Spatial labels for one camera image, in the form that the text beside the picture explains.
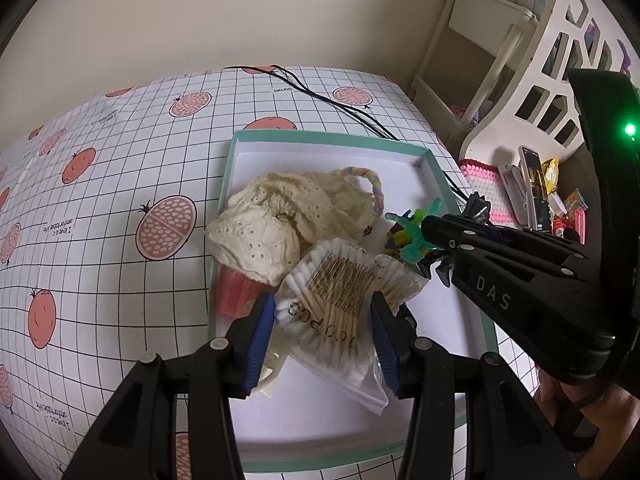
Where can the black gold slim box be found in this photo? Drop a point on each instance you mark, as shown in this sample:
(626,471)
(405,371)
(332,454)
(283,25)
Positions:
(534,185)

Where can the white plastic basket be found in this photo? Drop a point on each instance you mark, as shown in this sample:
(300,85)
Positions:
(540,60)

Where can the cream hair claw clip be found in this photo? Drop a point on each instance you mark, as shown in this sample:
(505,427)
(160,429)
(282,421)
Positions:
(272,365)

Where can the cotton swab bag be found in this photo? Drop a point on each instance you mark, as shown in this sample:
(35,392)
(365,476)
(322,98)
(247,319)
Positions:
(330,290)

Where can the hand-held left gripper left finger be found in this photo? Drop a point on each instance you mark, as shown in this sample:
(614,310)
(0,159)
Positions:
(260,340)

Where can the person's right hand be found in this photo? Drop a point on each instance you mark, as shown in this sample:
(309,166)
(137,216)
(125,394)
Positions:
(620,410)

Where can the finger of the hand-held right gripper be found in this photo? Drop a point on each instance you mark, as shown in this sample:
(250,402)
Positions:
(475,240)
(500,290)

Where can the yellow snack bag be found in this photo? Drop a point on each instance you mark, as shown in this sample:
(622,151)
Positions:
(551,175)

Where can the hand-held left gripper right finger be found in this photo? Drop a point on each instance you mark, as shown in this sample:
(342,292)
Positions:
(385,345)

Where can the pink white crochet pouch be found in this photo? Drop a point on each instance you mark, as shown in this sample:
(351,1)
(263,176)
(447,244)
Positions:
(485,175)

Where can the white grey small case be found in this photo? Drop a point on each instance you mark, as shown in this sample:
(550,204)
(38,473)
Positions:
(512,190)

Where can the pink hair roller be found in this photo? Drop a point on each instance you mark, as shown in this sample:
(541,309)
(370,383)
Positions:
(235,290)

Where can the teal plastic clip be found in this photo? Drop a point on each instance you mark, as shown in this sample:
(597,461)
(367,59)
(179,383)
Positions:
(412,250)

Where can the bunch of colourful mini clips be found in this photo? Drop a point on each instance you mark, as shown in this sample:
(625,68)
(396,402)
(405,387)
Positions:
(397,237)

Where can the cream lace cloth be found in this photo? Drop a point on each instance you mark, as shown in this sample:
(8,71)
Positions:
(260,230)

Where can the green cardboard box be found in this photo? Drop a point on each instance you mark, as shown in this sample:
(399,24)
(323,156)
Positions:
(310,160)

